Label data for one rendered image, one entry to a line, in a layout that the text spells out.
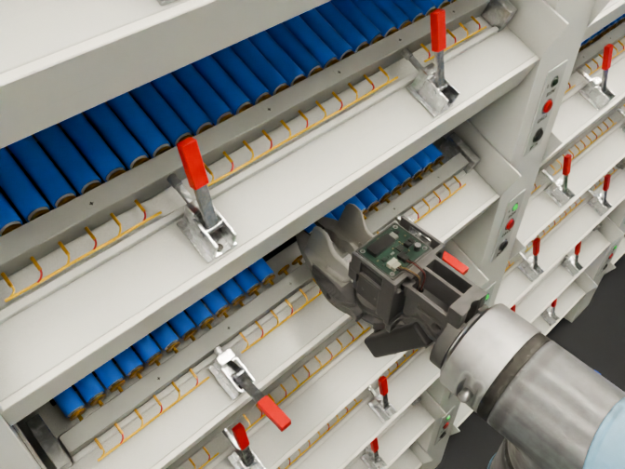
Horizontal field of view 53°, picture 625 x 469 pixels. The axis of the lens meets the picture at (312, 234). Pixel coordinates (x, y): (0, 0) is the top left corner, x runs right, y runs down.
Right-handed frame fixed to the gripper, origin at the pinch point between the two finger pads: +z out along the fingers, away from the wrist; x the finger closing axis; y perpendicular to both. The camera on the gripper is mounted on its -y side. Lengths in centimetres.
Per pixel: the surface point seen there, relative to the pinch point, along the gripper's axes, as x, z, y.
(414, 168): -18.0, 0.6, -1.8
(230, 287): 10.4, 1.3, -1.4
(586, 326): -99, -14, -101
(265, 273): 6.3, 0.4, -1.7
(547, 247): -62, -5, -46
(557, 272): -77, -6, -66
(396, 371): -17.5, -3.8, -44.4
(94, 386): 26.3, 0.8, -1.5
